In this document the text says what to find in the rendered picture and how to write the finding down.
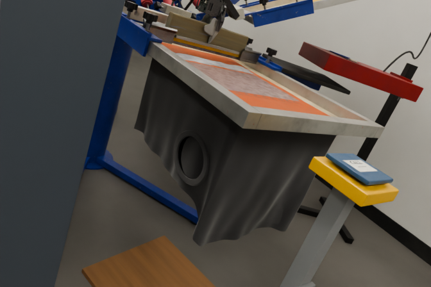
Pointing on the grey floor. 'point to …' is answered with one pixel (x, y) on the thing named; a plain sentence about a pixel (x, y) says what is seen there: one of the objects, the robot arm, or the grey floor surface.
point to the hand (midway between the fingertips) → (208, 38)
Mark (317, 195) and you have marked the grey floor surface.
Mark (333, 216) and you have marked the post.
